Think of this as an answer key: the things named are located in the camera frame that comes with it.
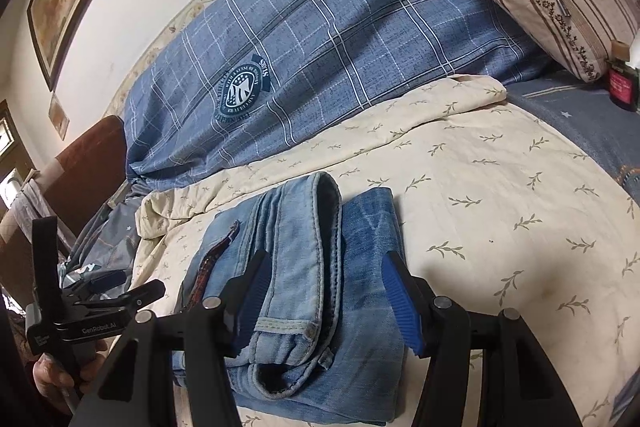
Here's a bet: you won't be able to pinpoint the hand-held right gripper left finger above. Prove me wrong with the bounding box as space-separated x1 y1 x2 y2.
67 249 271 427

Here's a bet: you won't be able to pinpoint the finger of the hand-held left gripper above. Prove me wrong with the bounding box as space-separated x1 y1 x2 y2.
75 279 167 314
62 270 126 303

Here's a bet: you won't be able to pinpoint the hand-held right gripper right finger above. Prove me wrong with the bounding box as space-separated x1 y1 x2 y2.
381 252 583 427

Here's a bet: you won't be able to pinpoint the blue denim pants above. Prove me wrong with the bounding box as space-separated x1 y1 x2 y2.
172 172 406 423

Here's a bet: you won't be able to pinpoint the person's left hand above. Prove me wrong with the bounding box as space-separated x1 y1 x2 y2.
32 341 108 413

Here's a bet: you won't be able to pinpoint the grey star-print quilt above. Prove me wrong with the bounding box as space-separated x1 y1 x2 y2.
57 184 151 308

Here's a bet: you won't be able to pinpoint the grey hanging cloth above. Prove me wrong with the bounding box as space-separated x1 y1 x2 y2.
10 177 66 253

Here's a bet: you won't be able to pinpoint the brown headboard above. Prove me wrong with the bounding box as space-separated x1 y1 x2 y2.
0 114 128 298

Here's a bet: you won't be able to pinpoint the cream leaf-print blanket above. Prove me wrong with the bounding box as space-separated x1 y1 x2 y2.
132 74 640 427

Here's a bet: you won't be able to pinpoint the wooden window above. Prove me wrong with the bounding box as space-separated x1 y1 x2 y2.
0 99 36 208

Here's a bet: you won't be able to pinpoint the grey-blue star bed sheet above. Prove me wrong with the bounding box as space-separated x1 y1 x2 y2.
507 67 640 215

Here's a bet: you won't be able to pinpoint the blue plaid duvet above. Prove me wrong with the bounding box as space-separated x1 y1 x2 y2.
122 0 551 192

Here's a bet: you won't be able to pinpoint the dark red jar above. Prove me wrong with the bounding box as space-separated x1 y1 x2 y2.
606 39 640 112

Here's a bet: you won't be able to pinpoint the small wall picture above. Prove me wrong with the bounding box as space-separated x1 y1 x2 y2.
47 91 71 142

